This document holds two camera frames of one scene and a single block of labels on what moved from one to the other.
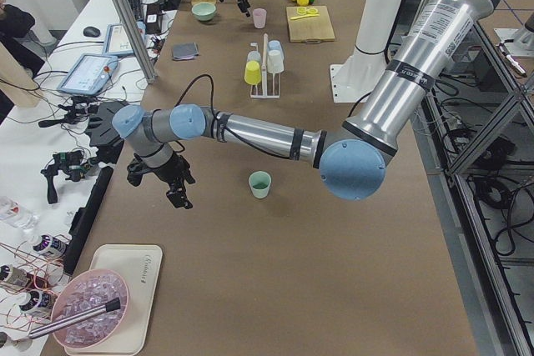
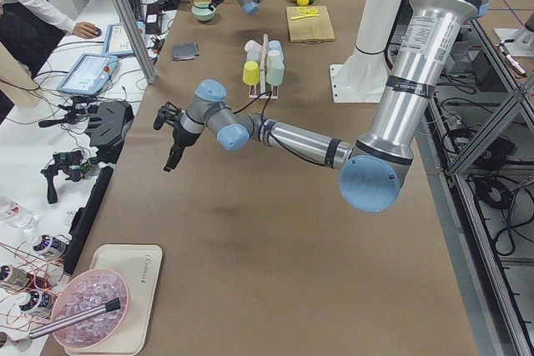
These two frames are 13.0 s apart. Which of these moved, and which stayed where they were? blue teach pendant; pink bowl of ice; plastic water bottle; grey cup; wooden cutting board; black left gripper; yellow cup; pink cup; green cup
Moved: green cup; pink cup; black left gripper
Stayed: wooden cutting board; pink bowl of ice; yellow cup; plastic water bottle; blue teach pendant; grey cup
